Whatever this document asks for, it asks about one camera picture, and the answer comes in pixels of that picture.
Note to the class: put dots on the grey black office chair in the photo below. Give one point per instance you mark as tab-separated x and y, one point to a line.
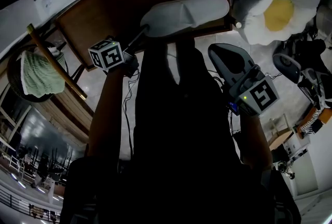
298	62

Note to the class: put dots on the person's left forearm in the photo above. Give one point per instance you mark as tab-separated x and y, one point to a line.
109	114

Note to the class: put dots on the metal railing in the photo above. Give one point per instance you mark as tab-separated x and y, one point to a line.
23	204

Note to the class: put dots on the person's right forearm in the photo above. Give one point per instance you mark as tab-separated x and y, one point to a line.
252	140

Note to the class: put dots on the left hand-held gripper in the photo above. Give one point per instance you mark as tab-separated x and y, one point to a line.
109	57

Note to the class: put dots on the brown wooden table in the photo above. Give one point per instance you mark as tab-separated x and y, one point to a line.
109	7

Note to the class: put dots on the white slipper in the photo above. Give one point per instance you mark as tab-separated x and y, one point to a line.
181	14

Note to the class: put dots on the white cabinet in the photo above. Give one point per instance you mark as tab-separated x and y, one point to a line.
303	163

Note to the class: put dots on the wooden plank bench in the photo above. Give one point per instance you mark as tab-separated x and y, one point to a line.
70	116

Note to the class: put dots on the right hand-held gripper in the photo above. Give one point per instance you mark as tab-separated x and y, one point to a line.
262	96

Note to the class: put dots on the green knitted cloth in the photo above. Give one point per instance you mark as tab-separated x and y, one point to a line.
41	75

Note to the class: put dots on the black white striped cloth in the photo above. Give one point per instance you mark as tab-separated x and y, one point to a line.
311	119

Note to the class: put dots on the brass-tipped wooden rod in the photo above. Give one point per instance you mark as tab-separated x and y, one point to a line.
52	58

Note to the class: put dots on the person's dark clothing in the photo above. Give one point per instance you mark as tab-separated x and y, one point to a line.
181	140

